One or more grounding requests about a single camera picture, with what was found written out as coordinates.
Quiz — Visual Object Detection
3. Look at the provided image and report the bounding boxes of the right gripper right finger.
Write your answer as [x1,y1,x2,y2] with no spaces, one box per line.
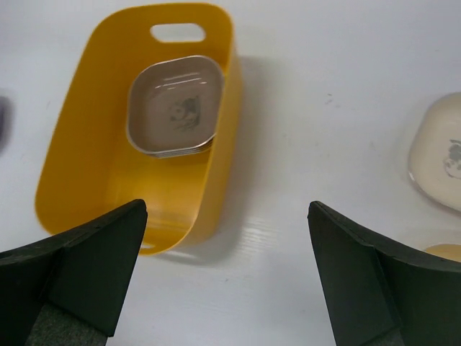
[308,201,460,345]

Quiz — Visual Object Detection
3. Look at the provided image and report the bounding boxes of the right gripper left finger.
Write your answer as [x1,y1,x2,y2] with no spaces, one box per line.
[1,200,148,345]

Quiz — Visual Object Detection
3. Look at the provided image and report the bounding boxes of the cream plate far right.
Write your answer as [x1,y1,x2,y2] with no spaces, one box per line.
[408,92,460,211]

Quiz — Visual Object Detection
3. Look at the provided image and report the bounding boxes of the purple plate left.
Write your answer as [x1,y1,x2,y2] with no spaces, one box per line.
[0,95,14,155]

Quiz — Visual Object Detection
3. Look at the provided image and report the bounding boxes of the pink panda plate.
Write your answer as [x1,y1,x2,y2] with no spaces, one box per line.
[126,55,224,158]

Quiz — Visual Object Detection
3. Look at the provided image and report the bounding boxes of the yellow plastic bin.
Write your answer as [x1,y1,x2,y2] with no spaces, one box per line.
[35,2,242,255]

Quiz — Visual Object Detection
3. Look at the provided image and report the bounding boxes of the yellow panda plate right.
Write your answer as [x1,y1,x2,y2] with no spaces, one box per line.
[424,244,461,262]

